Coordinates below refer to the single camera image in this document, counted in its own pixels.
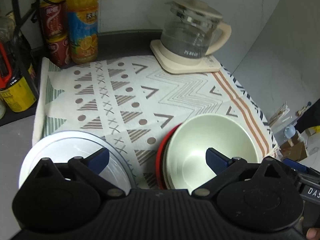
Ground lower red drink can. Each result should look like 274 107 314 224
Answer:
47 34 71 67

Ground cream drying rack stand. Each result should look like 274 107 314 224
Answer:
268 102 290 127

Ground red bowl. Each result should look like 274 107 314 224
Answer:
155 124 181 190

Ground black metal shelf rack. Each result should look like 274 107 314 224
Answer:
1 0 44 126

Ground glass kettle cream handle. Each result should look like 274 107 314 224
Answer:
161 0 232 60

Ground orange juice bottle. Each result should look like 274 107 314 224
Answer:
66 0 99 64

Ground dark soy sauce bottle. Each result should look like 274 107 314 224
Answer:
1 16 36 113

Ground large white plate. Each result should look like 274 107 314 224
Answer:
18 131 137 194

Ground patterned table mat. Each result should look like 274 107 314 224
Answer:
32 56 277 189

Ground blue baby bottle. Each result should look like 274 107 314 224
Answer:
284 125 296 139

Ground cream kettle base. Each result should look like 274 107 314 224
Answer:
150 40 222 74

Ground pale green bowl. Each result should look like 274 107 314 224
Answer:
162 145 175 190
167 114 262 192

